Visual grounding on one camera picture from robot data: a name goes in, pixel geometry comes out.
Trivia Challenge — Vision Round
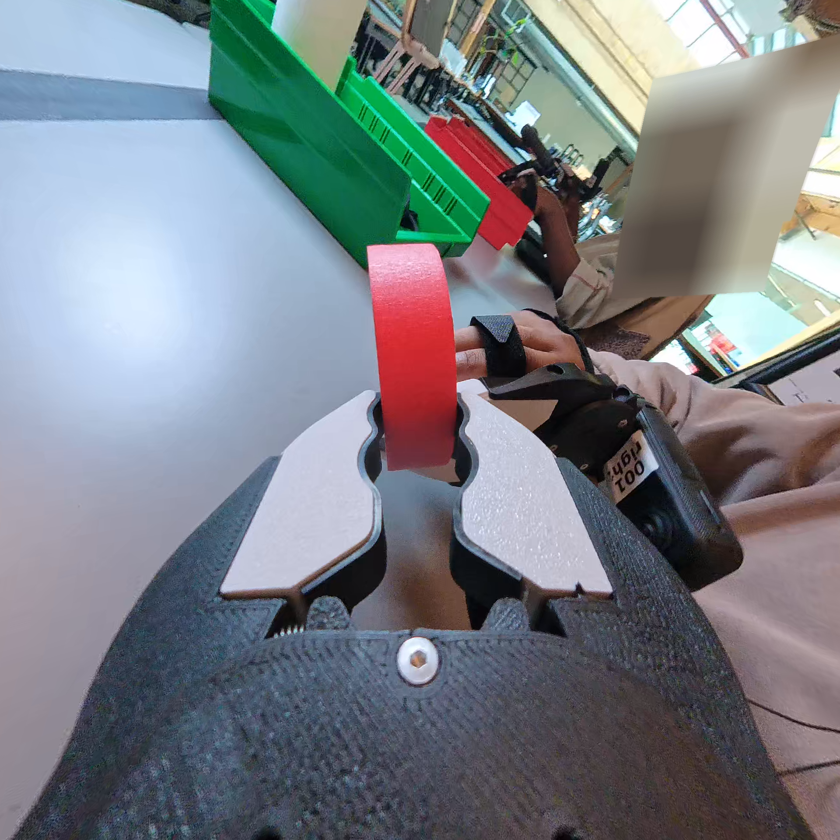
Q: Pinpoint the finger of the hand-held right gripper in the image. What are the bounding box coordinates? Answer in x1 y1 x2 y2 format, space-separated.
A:
456 379 559 433

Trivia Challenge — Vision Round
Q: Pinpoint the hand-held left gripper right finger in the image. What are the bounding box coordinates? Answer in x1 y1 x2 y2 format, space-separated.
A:
451 390 614 631

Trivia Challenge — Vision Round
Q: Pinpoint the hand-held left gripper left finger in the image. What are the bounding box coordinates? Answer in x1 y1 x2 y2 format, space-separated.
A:
220 390 386 624

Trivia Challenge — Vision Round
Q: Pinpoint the red tape roll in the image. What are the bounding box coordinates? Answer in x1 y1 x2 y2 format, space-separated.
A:
366 243 458 472

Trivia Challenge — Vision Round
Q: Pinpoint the red plastic bin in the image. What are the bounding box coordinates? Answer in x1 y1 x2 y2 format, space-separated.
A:
425 117 534 250

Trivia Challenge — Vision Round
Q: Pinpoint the person's right forearm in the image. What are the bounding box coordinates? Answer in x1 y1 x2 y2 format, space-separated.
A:
586 350 840 595

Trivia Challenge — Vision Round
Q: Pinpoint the person's right hand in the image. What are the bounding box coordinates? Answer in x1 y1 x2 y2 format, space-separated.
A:
453 310 588 383

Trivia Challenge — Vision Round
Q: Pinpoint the green plastic bin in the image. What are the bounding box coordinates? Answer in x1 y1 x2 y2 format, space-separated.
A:
209 0 492 266

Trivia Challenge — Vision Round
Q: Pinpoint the white water bottle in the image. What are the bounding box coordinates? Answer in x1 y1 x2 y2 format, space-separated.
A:
271 0 370 94

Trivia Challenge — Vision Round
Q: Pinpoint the thin black cable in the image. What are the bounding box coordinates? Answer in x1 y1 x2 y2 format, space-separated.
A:
748 697 840 731

